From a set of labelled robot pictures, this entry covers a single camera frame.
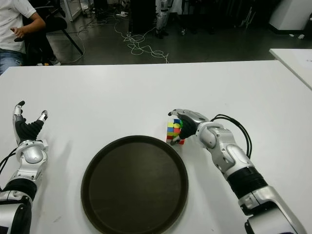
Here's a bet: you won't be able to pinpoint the right arm black cables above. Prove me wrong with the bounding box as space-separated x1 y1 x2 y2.
211 113 252 159

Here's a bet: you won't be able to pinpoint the multicoloured Rubik's cube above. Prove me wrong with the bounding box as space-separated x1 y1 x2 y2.
166 118 186 145

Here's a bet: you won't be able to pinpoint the black chair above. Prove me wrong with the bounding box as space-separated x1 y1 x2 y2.
14 0 85 66

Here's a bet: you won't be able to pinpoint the white side table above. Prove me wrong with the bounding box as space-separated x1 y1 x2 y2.
269 48 312 91

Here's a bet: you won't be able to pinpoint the tangled white floor cable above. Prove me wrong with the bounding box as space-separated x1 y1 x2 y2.
114 18 170 64

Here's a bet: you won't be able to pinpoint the silver humanoid robot legs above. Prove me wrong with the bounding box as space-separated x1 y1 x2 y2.
155 0 175 39

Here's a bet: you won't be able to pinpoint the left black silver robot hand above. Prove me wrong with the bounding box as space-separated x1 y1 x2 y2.
12 100 49 147

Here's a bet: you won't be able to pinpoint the white framed panel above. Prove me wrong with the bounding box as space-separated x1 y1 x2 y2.
62 0 82 22

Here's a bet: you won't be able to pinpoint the arm black cables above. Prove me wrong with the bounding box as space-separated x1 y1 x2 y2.
211 113 252 159
0 147 18 176

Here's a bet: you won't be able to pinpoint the dark round plate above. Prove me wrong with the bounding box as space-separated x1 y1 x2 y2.
80 135 190 234

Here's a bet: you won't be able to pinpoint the seated person in white shirt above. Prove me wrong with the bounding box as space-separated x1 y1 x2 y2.
0 0 47 75

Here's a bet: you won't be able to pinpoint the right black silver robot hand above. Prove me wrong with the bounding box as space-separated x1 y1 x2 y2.
167 108 212 146

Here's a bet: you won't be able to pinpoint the black floor cabinet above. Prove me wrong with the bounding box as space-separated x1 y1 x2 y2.
130 0 158 34

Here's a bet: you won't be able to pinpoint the white cabinet with black base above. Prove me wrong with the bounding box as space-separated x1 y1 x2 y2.
268 0 312 31

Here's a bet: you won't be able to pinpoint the folded silver stand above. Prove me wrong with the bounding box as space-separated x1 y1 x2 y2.
240 7 254 29

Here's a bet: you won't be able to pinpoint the left arm black cables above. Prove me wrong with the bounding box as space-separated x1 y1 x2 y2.
0 147 18 176

